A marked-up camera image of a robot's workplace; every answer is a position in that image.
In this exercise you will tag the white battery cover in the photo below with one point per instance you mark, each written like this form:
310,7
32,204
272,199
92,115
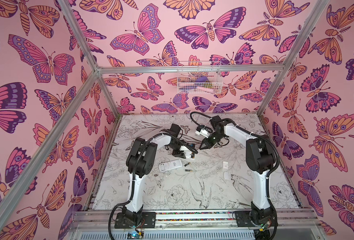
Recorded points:
225,165
227,176

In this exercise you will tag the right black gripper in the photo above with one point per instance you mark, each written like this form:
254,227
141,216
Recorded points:
210,141

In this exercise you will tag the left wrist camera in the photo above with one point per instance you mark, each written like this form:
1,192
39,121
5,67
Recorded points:
188,147

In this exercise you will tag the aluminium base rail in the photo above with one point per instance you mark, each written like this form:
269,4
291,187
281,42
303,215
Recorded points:
292,224

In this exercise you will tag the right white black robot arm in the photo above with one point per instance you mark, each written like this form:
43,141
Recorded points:
261,159

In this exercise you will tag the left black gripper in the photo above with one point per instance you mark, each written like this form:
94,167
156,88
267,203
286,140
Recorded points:
179,154

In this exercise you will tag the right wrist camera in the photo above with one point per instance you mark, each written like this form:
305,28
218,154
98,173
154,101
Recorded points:
203,131

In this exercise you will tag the white remote with display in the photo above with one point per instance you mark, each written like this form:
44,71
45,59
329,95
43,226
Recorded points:
172,165

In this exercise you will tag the white wire basket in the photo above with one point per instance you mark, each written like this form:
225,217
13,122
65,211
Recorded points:
199,79

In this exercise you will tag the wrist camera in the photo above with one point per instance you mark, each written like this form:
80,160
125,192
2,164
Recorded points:
203,131
188,147

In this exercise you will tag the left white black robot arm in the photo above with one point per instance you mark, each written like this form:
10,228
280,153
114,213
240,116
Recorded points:
140,163

